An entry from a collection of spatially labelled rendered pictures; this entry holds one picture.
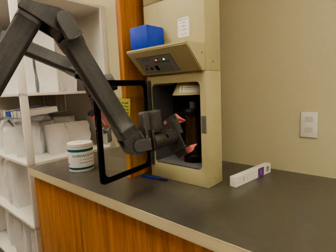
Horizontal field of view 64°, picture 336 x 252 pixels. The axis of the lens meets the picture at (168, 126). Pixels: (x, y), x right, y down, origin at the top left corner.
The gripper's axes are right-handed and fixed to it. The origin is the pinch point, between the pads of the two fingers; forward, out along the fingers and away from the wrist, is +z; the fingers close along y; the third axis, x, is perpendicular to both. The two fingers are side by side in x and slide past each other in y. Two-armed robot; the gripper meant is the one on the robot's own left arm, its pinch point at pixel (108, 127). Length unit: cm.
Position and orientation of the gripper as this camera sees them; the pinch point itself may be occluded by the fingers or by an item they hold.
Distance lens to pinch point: 114.0
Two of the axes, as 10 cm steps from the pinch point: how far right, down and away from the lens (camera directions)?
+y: -7.3, 3.7, 5.8
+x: -5.6, 1.7, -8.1
